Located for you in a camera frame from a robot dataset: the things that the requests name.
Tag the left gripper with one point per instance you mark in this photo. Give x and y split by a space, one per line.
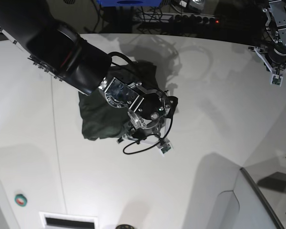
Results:
274 58

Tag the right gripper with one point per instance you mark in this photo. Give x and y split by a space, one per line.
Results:
156 130

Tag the dark green t-shirt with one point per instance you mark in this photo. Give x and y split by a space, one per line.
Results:
128 96

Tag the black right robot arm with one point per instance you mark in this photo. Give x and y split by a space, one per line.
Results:
59 49

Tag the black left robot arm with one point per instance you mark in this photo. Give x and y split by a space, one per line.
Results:
275 25

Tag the black round knob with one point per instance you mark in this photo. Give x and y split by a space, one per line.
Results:
124 226

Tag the white power strip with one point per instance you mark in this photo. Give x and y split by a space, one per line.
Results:
149 17

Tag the green red emergency button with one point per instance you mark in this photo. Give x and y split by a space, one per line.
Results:
20 200

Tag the grey monitor frame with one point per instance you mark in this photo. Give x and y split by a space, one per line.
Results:
274 218

